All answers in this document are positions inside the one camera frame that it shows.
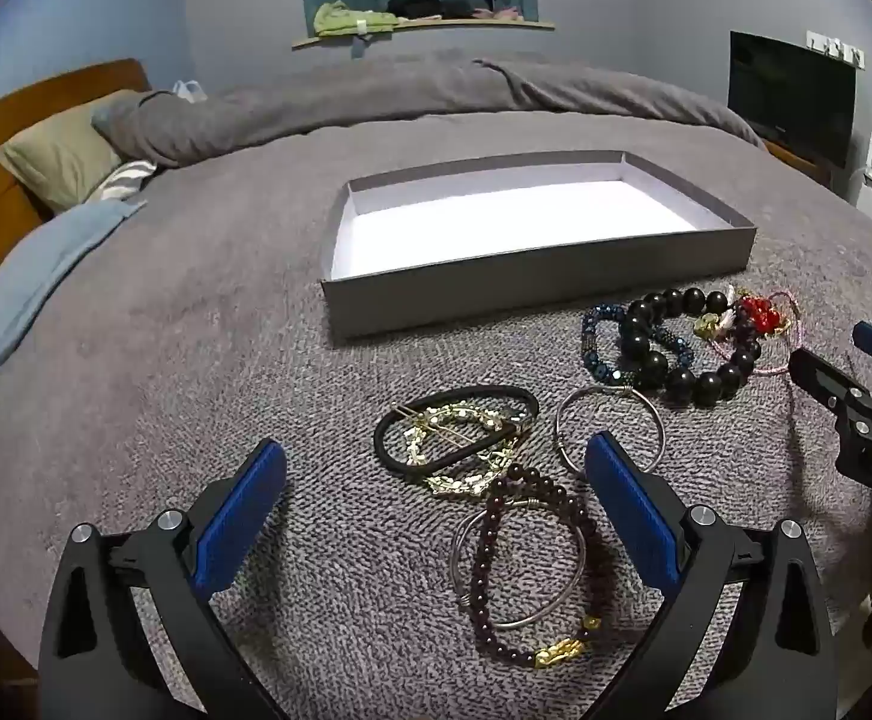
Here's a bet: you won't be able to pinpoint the grey duvet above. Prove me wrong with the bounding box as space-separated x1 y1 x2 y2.
91 52 767 170

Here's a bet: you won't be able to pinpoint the olive pillow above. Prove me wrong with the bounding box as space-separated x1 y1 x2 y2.
0 88 144 212

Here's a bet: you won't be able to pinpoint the dark red bead bracelet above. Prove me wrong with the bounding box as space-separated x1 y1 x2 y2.
469 465 606 668

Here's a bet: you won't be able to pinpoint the pink cord bracelet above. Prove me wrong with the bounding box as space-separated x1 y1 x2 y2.
694 287 806 377

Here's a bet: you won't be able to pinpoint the black television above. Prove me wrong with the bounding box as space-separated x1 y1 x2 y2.
728 30 857 170

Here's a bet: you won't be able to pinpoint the small silver wire bangle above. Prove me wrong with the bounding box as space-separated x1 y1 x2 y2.
553 385 666 479

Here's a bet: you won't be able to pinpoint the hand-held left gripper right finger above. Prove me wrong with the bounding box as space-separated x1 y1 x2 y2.
584 431 838 720

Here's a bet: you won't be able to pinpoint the wooden window shelf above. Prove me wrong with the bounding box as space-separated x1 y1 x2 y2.
290 17 557 52

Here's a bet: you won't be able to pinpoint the black oval bangle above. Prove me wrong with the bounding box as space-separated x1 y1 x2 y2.
373 384 540 481

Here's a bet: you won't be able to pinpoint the large silver wire bangle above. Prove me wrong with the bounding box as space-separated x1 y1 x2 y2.
451 499 587 629

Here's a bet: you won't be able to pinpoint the white wall hooks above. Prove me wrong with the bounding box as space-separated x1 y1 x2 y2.
805 30 866 68

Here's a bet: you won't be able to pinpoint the light blue blanket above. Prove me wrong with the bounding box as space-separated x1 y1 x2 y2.
0 199 148 432

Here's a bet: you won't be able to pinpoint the wooden television stand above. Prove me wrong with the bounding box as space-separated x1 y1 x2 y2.
762 139 834 188

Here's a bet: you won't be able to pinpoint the large black bead bracelet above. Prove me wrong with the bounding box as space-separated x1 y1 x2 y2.
619 286 763 410

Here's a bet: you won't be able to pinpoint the grey knitted bed blanket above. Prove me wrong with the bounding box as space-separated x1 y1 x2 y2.
0 112 872 720

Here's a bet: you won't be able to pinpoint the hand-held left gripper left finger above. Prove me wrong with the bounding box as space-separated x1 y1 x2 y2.
37 437 288 720

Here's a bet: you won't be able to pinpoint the gold chain oval hair clip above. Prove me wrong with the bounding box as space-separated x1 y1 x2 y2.
386 403 508 466

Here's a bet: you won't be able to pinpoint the green cloth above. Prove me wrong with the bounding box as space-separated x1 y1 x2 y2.
314 0 395 37

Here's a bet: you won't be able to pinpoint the striped pillow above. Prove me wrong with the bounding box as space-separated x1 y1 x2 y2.
86 159 159 203

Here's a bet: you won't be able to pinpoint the grey cardboard box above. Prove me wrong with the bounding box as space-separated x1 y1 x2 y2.
319 150 758 350

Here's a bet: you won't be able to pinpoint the blue bead bracelet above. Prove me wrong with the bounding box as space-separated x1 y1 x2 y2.
582 302 699 391

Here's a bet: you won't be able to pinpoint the black cloth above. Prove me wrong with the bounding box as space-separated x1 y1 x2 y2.
386 0 474 20

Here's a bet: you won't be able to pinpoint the gold chain bracelet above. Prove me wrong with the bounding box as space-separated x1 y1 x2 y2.
424 427 534 497

